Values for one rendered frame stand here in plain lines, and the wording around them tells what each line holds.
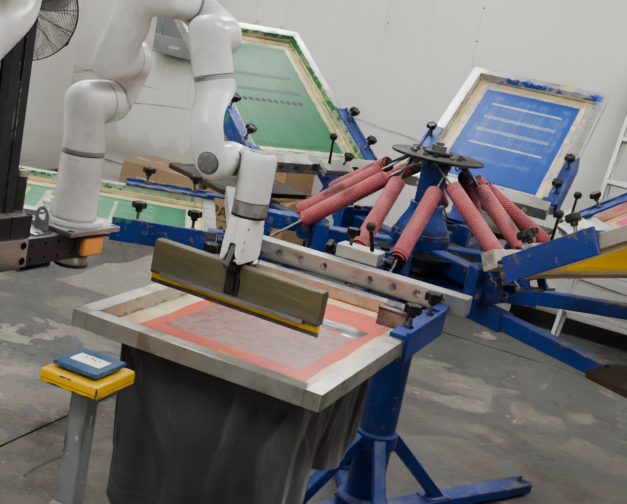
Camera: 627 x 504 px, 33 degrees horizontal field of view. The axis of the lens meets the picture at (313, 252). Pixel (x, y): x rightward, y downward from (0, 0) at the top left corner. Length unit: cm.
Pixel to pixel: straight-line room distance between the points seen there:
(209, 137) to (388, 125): 484
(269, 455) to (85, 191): 69
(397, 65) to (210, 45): 478
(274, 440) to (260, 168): 56
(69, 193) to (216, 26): 49
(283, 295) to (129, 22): 65
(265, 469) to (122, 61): 90
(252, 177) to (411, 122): 476
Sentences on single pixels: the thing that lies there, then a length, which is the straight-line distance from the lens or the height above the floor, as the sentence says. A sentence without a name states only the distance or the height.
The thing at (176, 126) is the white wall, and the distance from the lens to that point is 761.
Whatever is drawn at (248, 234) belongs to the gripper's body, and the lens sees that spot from 217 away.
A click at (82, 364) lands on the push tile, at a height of 97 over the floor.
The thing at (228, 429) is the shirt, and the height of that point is 81.
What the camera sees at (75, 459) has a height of 77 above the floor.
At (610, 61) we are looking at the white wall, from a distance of 658.
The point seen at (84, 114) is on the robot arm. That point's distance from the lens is 229.
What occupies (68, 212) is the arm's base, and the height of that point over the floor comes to 117.
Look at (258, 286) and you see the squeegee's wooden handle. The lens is 219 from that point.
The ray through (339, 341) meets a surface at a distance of 247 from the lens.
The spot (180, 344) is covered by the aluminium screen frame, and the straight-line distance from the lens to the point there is 215.
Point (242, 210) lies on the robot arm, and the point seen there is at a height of 127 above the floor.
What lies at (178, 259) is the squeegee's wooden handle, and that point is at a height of 112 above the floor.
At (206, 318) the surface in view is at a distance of 245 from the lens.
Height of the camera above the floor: 171
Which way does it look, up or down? 13 degrees down
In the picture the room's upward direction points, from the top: 11 degrees clockwise
